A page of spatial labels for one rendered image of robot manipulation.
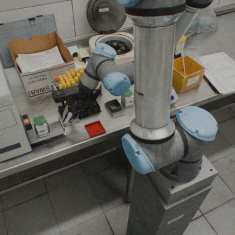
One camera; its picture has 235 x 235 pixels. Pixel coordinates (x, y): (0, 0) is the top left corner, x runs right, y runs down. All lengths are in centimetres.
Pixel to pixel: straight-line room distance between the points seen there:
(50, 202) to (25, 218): 18
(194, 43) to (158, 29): 116
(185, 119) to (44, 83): 70
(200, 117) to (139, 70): 26
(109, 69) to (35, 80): 46
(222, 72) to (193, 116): 75
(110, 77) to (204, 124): 30
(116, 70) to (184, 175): 39
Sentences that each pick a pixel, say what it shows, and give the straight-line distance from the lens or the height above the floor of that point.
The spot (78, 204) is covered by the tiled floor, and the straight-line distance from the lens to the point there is 185.
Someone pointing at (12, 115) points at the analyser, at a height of 109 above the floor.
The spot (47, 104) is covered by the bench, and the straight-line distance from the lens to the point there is 119.
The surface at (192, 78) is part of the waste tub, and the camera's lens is 125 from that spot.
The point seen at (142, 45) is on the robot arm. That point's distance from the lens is 53.
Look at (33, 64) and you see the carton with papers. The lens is 133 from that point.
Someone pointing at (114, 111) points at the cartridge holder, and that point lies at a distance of 110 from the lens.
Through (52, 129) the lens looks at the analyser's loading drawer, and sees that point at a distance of 102.
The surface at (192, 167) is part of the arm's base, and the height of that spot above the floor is 101.
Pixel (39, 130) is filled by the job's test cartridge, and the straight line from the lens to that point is 98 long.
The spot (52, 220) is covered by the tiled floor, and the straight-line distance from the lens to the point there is 184.
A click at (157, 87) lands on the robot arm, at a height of 133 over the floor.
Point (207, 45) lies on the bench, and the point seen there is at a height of 88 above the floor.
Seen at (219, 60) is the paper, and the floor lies 89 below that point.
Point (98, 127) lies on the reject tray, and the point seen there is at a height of 88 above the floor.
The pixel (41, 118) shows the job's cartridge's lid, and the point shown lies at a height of 98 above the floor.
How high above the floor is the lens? 168
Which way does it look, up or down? 48 degrees down
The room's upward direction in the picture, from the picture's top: 2 degrees clockwise
